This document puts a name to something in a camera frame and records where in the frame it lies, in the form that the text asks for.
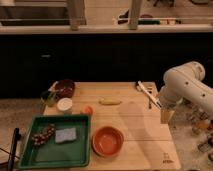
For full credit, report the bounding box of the yellow banana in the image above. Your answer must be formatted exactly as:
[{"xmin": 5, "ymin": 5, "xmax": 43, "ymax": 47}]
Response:
[{"xmin": 99, "ymin": 98, "xmax": 122, "ymax": 105}]

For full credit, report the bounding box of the blue sponge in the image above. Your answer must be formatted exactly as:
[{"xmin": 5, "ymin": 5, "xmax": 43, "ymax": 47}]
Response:
[{"xmin": 55, "ymin": 128, "xmax": 77, "ymax": 143}]

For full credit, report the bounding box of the orange red bowl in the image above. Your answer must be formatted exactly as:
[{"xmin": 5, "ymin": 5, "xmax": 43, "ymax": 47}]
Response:
[{"xmin": 91, "ymin": 126, "xmax": 124, "ymax": 158}]

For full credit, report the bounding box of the dark red bowl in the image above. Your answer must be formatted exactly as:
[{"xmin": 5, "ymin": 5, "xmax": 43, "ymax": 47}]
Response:
[{"xmin": 55, "ymin": 79, "xmax": 75, "ymax": 98}]

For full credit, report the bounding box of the small orange fruit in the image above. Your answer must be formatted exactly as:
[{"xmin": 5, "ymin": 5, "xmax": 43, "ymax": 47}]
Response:
[{"xmin": 81, "ymin": 106, "xmax": 93, "ymax": 115}]

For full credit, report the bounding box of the black stand post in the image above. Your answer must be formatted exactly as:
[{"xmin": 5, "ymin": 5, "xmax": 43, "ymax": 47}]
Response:
[{"xmin": 7, "ymin": 128, "xmax": 21, "ymax": 171}]

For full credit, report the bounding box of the green plastic tray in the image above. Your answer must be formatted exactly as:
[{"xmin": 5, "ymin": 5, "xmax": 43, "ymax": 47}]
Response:
[{"xmin": 18, "ymin": 114, "xmax": 91, "ymax": 170}]

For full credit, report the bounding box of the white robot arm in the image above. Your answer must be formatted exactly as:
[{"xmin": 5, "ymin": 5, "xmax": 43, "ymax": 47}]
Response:
[{"xmin": 159, "ymin": 61, "xmax": 213, "ymax": 124}]

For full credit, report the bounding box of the bunch of red grapes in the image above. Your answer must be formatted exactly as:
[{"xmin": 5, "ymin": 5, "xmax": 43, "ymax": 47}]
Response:
[{"xmin": 31, "ymin": 124, "xmax": 55, "ymax": 146}]

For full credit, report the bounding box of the green glass cup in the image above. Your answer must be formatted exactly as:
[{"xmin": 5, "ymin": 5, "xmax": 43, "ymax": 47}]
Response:
[{"xmin": 40, "ymin": 91, "xmax": 58, "ymax": 107}]

